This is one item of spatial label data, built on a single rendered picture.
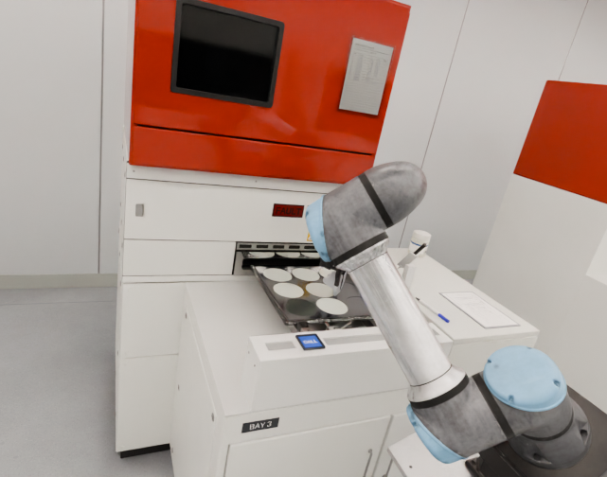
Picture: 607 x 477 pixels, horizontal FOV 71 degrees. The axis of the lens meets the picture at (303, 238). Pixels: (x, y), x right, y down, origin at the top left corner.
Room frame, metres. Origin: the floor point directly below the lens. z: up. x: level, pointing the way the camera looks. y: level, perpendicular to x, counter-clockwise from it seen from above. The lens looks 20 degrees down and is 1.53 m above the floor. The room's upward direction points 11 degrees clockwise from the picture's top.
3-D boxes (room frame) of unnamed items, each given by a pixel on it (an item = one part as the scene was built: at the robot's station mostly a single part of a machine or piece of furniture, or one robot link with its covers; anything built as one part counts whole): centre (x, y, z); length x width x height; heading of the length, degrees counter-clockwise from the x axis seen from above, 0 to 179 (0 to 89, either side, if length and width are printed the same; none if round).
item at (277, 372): (0.92, -0.19, 0.89); 0.55 x 0.09 x 0.14; 116
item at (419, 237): (1.63, -0.47, 1.01); 0.07 x 0.07 x 0.10
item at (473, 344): (1.36, -0.47, 0.89); 0.62 x 0.35 x 0.14; 26
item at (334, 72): (1.67, 0.33, 1.52); 0.81 x 0.75 x 0.59; 116
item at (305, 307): (1.28, -0.08, 0.90); 0.34 x 0.34 x 0.01; 26
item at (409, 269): (1.29, -0.35, 1.03); 0.06 x 0.04 x 0.13; 26
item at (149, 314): (1.70, 0.34, 0.41); 0.82 x 0.71 x 0.82; 116
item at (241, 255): (1.46, 0.02, 0.89); 0.44 x 0.02 x 0.10; 116
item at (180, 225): (1.39, 0.19, 1.02); 0.82 x 0.03 x 0.40; 116
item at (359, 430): (1.22, -0.20, 0.41); 0.97 x 0.64 x 0.82; 116
